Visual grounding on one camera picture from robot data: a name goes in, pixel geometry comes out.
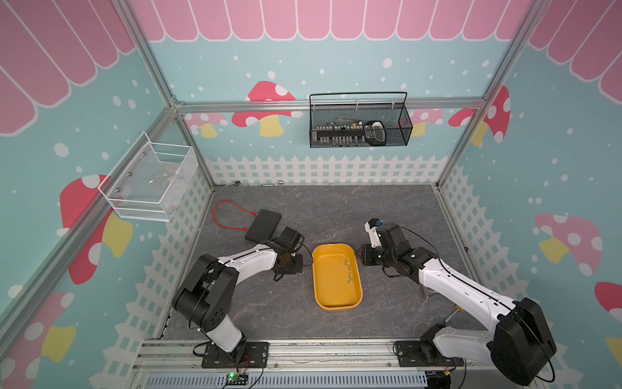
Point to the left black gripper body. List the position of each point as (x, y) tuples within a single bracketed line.
[(293, 264)]

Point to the yellow plastic storage box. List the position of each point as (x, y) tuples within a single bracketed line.
[(337, 281)]

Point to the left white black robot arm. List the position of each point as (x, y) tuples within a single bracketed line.
[(205, 295)]

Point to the black connector strip in basket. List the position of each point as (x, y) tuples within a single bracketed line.
[(338, 136)]

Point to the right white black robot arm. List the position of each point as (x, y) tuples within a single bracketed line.
[(516, 338)]

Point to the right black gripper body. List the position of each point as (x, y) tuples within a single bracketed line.
[(372, 256)]

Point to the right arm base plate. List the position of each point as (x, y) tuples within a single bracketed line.
[(414, 353)]

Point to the white wire basket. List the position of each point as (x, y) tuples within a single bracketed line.
[(150, 181)]

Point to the green lit circuit board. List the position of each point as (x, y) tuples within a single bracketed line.
[(236, 379)]

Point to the black wire mesh basket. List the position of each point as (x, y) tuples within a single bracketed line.
[(383, 115)]

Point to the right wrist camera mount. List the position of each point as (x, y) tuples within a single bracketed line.
[(388, 236)]

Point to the black rectangular box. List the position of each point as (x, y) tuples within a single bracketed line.
[(263, 227)]

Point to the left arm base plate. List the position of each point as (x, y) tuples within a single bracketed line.
[(246, 355)]

